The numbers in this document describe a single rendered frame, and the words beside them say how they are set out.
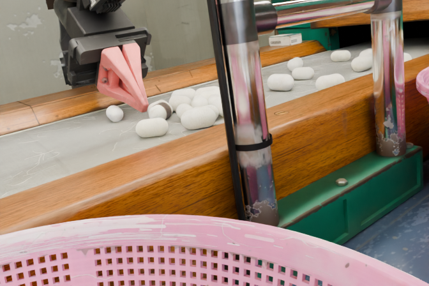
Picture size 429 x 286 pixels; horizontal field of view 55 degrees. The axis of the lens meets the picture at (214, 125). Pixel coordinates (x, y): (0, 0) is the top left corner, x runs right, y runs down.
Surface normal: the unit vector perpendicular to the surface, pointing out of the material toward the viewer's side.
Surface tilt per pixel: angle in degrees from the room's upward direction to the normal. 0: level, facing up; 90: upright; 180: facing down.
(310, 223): 90
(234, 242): 75
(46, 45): 90
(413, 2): 66
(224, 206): 90
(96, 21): 41
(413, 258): 0
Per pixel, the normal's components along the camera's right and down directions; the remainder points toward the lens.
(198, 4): -0.74, 0.28
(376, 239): -0.15, -0.96
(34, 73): 0.66, 0.10
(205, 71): 0.32, -0.59
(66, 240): 0.04, -0.01
